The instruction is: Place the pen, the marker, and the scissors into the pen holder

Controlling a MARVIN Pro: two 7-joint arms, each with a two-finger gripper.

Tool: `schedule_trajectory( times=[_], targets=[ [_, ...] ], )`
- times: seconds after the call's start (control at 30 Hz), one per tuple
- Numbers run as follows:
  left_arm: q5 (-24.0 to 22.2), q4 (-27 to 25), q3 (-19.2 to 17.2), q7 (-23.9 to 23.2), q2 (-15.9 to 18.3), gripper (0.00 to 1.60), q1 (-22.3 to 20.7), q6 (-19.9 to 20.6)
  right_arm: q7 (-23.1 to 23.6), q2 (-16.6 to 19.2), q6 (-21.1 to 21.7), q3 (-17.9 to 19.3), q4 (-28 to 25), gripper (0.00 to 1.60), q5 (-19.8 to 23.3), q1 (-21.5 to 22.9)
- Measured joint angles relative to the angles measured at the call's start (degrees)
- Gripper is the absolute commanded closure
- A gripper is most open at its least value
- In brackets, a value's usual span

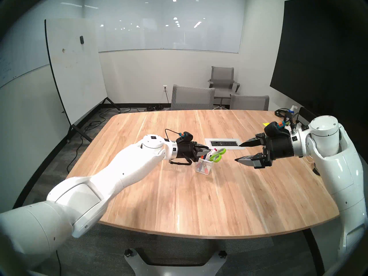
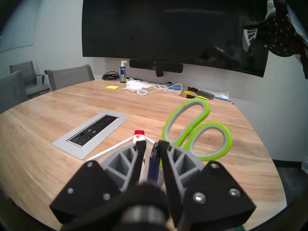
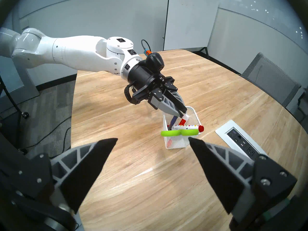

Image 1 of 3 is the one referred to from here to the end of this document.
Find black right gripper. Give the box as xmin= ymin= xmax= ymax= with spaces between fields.
xmin=234 ymin=133 xmax=295 ymax=169

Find large black wall screen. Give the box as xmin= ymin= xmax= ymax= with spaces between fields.
xmin=270 ymin=0 xmax=368 ymax=141

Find silver table outlet box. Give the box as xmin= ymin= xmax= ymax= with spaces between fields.
xmin=205 ymin=138 xmax=246 ymax=150

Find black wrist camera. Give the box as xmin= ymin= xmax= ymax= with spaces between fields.
xmin=176 ymin=131 xmax=193 ymax=143
xmin=264 ymin=121 xmax=289 ymax=137

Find gray mesh office chair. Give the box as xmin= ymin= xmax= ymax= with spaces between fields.
xmin=171 ymin=85 xmax=215 ymax=110
xmin=229 ymin=94 xmax=270 ymax=111

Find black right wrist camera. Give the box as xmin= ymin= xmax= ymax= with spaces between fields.
xmin=264 ymin=121 xmax=289 ymax=137

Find wide glass wall board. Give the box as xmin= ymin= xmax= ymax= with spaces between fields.
xmin=84 ymin=0 xmax=246 ymax=54

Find black video sound bar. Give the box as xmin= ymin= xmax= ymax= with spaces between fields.
xmin=299 ymin=107 xmax=317 ymax=125

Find gray office chair with armrests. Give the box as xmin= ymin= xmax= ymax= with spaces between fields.
xmin=208 ymin=66 xmax=240 ymax=109

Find rolling white whiteboard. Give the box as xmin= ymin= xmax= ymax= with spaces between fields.
xmin=45 ymin=18 xmax=121 ymax=143

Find white mesh pen holder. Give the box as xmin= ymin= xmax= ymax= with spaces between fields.
xmin=195 ymin=147 xmax=217 ymax=175

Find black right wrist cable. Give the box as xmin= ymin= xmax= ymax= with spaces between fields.
xmin=283 ymin=109 xmax=301 ymax=133

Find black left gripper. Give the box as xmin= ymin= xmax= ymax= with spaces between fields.
xmin=176 ymin=141 xmax=210 ymax=164

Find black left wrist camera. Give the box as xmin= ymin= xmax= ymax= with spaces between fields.
xmin=176 ymin=131 xmax=193 ymax=143

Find side wall whiteboard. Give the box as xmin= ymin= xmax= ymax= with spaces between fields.
xmin=0 ymin=20 xmax=51 ymax=87

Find green handled scissors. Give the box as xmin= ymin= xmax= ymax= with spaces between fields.
xmin=208 ymin=147 xmax=227 ymax=163

